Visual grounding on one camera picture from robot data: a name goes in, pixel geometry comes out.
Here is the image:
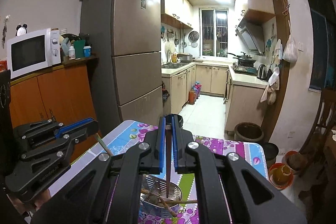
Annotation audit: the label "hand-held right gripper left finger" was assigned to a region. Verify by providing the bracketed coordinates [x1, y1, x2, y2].
[30, 116, 167, 224]

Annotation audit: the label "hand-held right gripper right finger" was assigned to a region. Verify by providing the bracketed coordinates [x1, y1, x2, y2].
[172, 114, 307, 224]

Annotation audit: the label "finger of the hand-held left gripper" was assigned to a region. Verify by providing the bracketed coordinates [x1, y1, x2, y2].
[13, 117, 94, 149]
[5, 120, 100, 198]

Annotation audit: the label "long dark wooden chopstick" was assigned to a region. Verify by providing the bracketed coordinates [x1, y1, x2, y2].
[165, 128, 172, 199]

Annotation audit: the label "blue perforated utensil holder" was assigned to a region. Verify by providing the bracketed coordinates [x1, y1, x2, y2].
[139, 174, 185, 220]

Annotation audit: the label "long pale wooden chopstick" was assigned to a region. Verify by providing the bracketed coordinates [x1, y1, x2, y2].
[94, 132, 114, 157]

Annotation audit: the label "bunch of wooden chopsticks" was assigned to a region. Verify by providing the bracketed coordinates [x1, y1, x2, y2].
[140, 187, 198, 217]

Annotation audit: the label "person's left hand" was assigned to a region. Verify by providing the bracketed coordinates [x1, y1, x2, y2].
[34, 187, 53, 211]

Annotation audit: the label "orange wooden cabinet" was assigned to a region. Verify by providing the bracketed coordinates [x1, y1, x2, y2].
[9, 56, 103, 140]

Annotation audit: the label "group of plastic oil bottles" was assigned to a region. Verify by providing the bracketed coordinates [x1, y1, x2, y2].
[188, 81, 202, 105]

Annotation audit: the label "white microwave oven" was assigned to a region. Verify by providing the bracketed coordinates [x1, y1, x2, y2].
[7, 28, 61, 80]

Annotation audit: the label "floral striped tablecloth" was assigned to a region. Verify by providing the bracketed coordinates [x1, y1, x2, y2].
[49, 119, 271, 224]

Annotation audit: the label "dark ceramic urn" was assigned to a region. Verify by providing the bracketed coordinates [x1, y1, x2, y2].
[234, 122, 264, 142]

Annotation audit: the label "hanging feather ornament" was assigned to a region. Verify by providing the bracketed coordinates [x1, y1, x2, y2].
[1, 15, 9, 47]

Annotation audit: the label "beige kitchen base cabinets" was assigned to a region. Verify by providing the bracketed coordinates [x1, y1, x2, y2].
[161, 61, 268, 135]

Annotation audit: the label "black twin-bell alarm clock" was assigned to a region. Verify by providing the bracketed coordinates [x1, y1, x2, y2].
[16, 22, 28, 37]

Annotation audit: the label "green container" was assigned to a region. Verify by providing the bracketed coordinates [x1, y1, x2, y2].
[73, 40, 86, 59]

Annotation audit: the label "black bin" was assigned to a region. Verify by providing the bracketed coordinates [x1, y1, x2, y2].
[262, 142, 279, 167]

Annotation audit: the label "brown three-door refrigerator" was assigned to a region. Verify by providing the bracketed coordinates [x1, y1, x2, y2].
[80, 0, 163, 135]

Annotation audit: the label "gas stove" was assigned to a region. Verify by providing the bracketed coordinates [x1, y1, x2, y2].
[232, 63, 258, 75]

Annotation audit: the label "orange plastic bucket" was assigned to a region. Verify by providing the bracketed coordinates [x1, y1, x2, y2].
[268, 162, 294, 189]

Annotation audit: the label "black wok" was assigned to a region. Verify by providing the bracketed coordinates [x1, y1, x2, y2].
[227, 52, 256, 64]

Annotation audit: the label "steel electric kettle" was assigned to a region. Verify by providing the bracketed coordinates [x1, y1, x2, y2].
[257, 64, 268, 80]

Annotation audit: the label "hanging white cloth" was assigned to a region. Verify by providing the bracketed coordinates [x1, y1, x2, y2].
[260, 67, 280, 104]

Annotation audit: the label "bright kitchen window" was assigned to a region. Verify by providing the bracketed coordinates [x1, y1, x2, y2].
[201, 9, 228, 56]

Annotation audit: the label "brown clay pot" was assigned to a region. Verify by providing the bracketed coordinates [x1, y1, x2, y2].
[285, 151, 305, 174]

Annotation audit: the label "steel range hood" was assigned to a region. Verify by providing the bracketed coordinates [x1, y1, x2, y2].
[235, 18, 265, 54]

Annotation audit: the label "hanging white plastic bag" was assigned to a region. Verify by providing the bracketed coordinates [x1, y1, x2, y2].
[282, 35, 298, 62]

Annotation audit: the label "wooden chair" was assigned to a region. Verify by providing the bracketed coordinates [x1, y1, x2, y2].
[299, 88, 336, 182]

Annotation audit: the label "dark barred window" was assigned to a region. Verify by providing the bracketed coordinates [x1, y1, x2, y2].
[304, 0, 336, 92]

